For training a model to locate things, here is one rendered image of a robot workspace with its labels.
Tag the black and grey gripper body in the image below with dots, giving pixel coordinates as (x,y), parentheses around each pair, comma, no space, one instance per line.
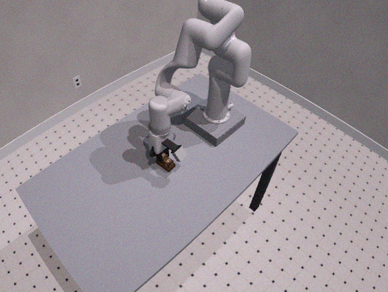
(156,140)

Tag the brown shallow tray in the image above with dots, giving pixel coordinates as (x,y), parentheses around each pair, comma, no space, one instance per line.
(162,165)

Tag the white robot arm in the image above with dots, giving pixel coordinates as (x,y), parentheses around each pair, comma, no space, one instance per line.
(232,65)

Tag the brown calendar cube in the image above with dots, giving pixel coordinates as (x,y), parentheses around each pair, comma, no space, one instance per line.
(164,155)
(168,162)

